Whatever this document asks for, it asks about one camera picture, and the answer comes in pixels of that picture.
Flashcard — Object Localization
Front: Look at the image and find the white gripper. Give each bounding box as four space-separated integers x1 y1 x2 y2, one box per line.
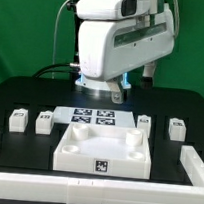
78 8 174 104

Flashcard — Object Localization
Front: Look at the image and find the white square tabletop part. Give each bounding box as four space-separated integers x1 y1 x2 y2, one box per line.
53 123 151 179

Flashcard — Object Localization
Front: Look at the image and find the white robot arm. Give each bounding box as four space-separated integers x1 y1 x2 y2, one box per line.
76 0 179 104

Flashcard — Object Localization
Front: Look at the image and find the white marker sheet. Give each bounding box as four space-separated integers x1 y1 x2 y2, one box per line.
53 106 135 128

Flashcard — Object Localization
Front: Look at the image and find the white right fence piece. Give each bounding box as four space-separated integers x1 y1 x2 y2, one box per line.
179 145 204 187

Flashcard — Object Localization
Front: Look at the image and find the black cables bundle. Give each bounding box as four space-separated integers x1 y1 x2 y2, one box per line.
32 60 81 82

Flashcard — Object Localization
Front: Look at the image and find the white cable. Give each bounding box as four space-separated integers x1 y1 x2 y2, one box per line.
50 0 83 82

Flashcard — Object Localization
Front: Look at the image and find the white front fence wall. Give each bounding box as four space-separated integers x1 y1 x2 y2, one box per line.
0 172 204 204

